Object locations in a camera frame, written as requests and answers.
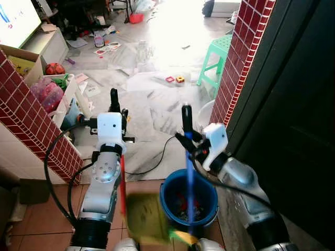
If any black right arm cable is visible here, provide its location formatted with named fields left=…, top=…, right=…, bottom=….
left=191, top=151, right=274, bottom=211

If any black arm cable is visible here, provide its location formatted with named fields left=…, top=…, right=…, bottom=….
left=191, top=151, right=274, bottom=211
left=44, top=123, right=100, bottom=226

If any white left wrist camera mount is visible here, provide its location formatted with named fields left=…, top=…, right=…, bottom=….
left=97, top=112, right=127, bottom=155

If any brown cardboard box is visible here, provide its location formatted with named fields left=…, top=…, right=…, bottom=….
left=0, top=44, right=46, bottom=87

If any thin black floor cable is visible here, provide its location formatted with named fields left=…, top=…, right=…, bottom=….
left=123, top=136, right=178, bottom=176

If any red ball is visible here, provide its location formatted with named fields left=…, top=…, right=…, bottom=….
left=44, top=62, right=66, bottom=76

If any blue plastic bucket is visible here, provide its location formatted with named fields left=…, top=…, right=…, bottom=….
left=159, top=168, right=219, bottom=234

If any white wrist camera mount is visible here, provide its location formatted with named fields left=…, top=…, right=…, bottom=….
left=202, top=123, right=230, bottom=171
left=97, top=112, right=127, bottom=155

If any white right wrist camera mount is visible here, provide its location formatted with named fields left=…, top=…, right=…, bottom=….
left=202, top=123, right=230, bottom=171

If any olive dustpan with red handle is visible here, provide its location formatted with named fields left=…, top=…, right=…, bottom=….
left=119, top=154, right=171, bottom=245

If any white toy basket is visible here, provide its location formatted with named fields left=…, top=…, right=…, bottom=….
left=29, top=73, right=80, bottom=129

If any blue-handled broom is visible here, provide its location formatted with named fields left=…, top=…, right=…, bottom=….
left=167, top=133, right=200, bottom=246

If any silver right robot leg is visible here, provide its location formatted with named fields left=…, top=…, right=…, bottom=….
left=196, top=238, right=226, bottom=251

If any silver robot leg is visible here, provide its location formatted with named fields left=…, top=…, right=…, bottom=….
left=113, top=238, right=140, bottom=251
left=196, top=238, right=226, bottom=251

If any white television cabinet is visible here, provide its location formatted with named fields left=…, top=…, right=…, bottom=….
left=24, top=29, right=69, bottom=66

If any white plastic basin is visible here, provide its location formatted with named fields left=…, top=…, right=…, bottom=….
left=197, top=99, right=217, bottom=129

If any red plastic bowl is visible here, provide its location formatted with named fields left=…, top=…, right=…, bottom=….
left=128, top=13, right=144, bottom=25

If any bright television screen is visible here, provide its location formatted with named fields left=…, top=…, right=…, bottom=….
left=0, top=0, right=42, bottom=49

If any silver left robot leg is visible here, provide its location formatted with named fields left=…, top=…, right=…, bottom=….
left=113, top=238, right=140, bottom=251

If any flat colourful picture book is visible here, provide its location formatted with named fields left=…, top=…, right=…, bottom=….
left=94, top=42, right=121, bottom=56

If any green plastic stool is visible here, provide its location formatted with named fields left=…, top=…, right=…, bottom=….
left=197, top=34, right=234, bottom=98

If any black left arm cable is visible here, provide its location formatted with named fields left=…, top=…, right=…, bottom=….
left=44, top=123, right=100, bottom=226

